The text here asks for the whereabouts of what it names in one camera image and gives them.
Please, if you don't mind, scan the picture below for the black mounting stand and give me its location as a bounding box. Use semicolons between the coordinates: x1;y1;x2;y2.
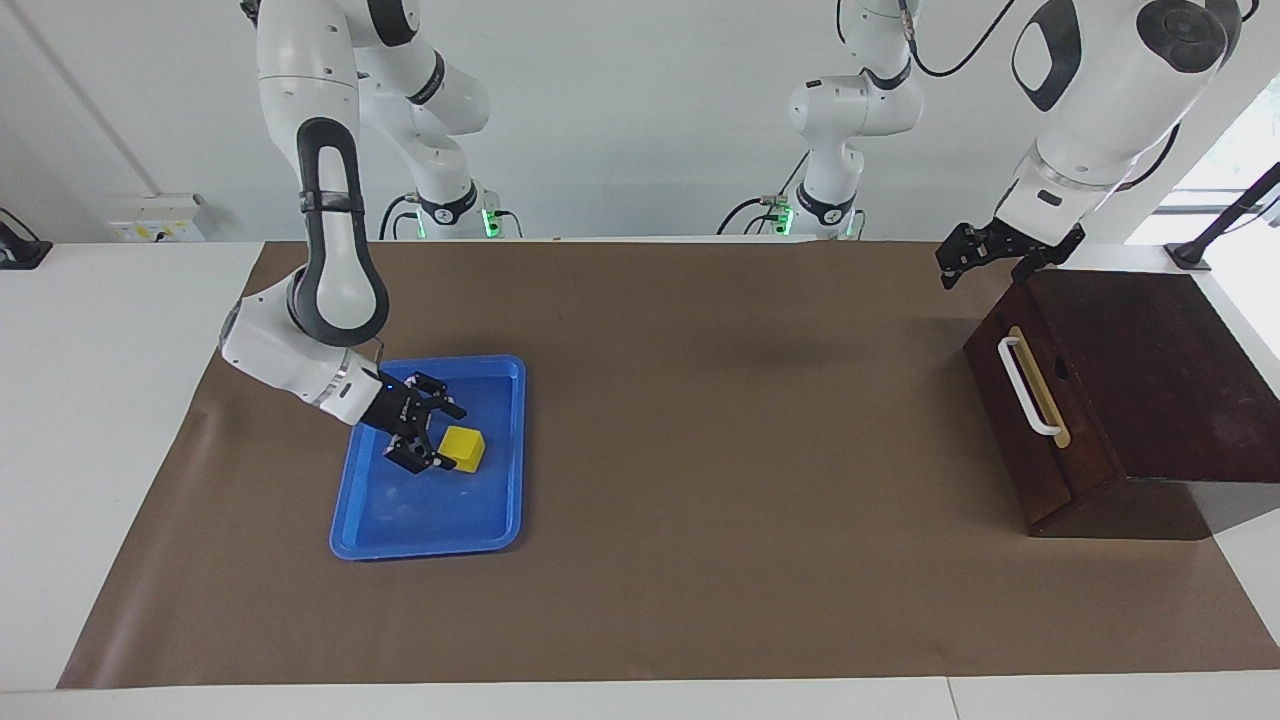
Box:
1165;160;1280;273

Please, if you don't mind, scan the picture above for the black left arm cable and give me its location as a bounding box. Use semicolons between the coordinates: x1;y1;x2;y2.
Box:
900;0;1021;79

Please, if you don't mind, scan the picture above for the white wall socket box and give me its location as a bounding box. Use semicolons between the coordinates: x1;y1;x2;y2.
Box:
108;194;207;244

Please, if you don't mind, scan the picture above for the dark brown wooden cabinet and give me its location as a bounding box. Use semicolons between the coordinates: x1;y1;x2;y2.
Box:
963;268;1280;542

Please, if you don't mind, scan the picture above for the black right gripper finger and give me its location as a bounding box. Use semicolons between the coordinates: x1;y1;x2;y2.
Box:
403;371;469;422
383;425;461;477

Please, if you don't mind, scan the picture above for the yellow cube block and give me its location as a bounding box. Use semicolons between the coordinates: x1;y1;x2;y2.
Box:
438;425;488;475

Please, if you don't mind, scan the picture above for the bright window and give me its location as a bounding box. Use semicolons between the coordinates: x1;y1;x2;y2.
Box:
1125;75;1280;246

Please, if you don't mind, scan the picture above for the blue plastic tray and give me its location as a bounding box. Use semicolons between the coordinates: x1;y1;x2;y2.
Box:
329;354;528;562

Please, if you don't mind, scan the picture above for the wooden drawer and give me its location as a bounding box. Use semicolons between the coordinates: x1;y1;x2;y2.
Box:
998;270;1127;498

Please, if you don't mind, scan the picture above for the brown table mat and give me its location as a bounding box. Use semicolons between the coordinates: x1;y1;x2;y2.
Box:
57;240;1280;691

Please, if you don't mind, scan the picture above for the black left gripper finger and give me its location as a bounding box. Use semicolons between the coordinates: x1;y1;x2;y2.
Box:
1010;245;1057;287
937;228;987;292

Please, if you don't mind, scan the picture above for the white drawer handle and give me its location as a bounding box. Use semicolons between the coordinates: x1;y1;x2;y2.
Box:
998;337;1063;438

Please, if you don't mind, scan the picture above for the black table clamp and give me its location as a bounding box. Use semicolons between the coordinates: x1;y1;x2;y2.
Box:
0;207;54;271

